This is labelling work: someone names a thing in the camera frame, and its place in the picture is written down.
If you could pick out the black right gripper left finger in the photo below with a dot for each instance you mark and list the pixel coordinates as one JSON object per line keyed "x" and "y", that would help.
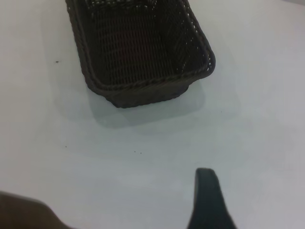
{"x": 21, "y": 212}

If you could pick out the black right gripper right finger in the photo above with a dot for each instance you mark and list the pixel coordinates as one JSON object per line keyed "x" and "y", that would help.
{"x": 210, "y": 202}

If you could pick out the dark brown wicker basket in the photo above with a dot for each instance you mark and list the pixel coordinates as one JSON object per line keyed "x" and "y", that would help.
{"x": 143, "y": 47}

